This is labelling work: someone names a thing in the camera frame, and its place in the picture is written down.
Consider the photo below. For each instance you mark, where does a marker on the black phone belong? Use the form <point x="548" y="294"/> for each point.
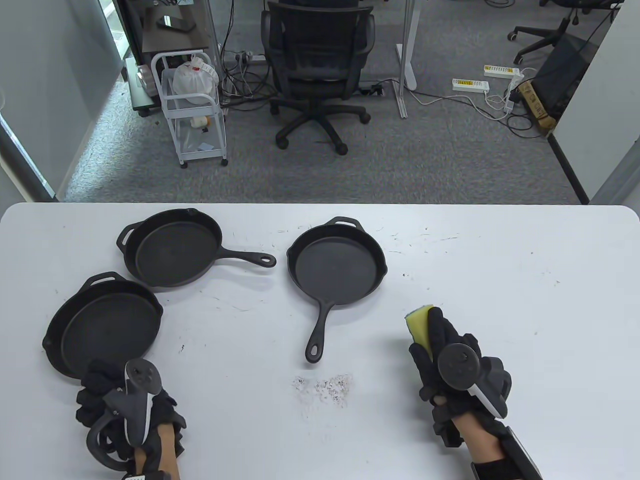
<point x="175" y="23"/>

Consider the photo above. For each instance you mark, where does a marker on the black office chair base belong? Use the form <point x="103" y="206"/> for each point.
<point x="540" y="35"/>

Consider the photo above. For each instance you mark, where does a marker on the person's left hand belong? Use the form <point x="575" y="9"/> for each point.
<point x="100" y="395"/>

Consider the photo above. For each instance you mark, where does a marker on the white desk leg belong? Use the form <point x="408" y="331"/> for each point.
<point x="407" y="60"/>

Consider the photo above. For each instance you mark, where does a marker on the small white orange bottle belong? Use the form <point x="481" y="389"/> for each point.
<point x="199" y="121"/>

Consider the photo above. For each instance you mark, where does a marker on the brown cardboard box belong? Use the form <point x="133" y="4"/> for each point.
<point x="537" y="105"/>

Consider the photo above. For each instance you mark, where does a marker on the person's right forearm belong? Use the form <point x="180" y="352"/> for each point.
<point x="475" y="440"/>

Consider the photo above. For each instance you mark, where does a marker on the white plastic bag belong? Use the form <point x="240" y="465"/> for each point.
<point x="192" y="80"/>

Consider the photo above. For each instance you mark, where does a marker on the yellow green sponge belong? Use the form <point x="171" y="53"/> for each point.
<point x="419" y="325"/>

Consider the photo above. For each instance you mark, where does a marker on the white rolling cart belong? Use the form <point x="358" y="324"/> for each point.
<point x="202" y="154"/>

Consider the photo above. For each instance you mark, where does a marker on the grey hand controller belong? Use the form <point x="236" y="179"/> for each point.
<point x="457" y="365"/>
<point x="140" y="395"/>

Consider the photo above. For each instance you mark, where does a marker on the black left forearm pack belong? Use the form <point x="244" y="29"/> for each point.
<point x="150" y="476"/>

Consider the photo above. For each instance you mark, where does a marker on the black low shelf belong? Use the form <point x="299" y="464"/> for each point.
<point x="142" y="102"/>

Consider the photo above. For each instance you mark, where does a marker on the person's right hand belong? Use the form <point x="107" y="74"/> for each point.
<point x="445" y="332"/>

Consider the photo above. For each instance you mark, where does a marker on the grey left hand controller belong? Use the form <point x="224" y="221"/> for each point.
<point x="140" y="395"/>

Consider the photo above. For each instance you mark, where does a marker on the grey right hand controller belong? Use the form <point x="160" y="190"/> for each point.
<point x="457" y="365"/>

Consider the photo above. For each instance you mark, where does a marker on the grey power strip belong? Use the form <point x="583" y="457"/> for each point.
<point x="255" y="57"/>

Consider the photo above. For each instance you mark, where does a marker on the white power strip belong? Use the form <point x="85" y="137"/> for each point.
<point x="470" y="85"/>
<point x="502" y="71"/>

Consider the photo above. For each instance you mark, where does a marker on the black mesh office chair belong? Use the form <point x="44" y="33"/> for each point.
<point x="315" y="45"/>

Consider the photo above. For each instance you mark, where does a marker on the black cast iron frying pan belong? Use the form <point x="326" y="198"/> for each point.
<point x="335" y="270"/>
<point x="175" y="250"/>
<point x="107" y="325"/>

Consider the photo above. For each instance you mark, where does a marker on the black panel board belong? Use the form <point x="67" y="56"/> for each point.
<point x="565" y="75"/>

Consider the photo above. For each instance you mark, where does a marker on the dark crumbs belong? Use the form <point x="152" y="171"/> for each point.
<point x="332" y="389"/>

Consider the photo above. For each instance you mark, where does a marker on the dark brown side desk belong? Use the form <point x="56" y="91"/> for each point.
<point x="175" y="42"/>

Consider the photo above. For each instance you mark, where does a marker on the black right forearm pack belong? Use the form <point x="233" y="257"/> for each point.
<point x="520" y="460"/>

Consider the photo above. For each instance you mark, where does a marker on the white power adapter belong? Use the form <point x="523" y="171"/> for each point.
<point x="510" y="102"/>

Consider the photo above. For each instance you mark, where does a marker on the person's left forearm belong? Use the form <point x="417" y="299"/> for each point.
<point x="167" y="450"/>

